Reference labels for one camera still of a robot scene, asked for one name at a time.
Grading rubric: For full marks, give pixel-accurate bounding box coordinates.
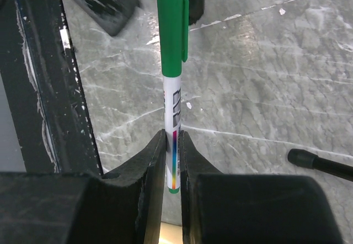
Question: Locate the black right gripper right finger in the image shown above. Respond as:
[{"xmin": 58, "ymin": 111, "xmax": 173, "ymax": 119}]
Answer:
[{"xmin": 180, "ymin": 131, "xmax": 343, "ymax": 243}]

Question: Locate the green capped whiteboard marker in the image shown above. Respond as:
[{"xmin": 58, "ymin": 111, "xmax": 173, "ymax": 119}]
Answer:
[{"xmin": 157, "ymin": 0, "xmax": 189, "ymax": 194}]

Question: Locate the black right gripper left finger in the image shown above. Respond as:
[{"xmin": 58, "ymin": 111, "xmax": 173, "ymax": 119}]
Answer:
[{"xmin": 1, "ymin": 130, "xmax": 166, "ymax": 243}]

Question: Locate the black music stand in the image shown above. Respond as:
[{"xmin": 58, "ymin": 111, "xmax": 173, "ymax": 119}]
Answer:
[{"xmin": 1, "ymin": 0, "xmax": 352, "ymax": 180}]

